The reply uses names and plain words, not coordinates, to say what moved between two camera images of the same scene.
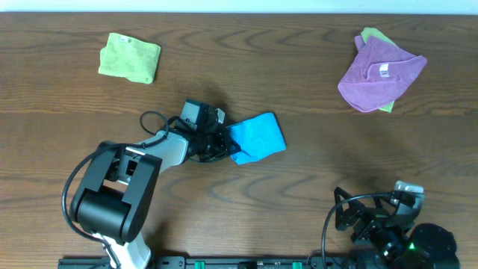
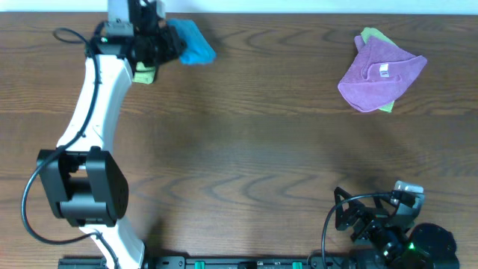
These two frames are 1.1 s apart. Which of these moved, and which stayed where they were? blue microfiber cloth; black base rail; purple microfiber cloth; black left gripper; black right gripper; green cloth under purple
Moved: black left gripper; blue microfiber cloth
Stayed: black base rail; black right gripper; purple microfiber cloth; green cloth under purple
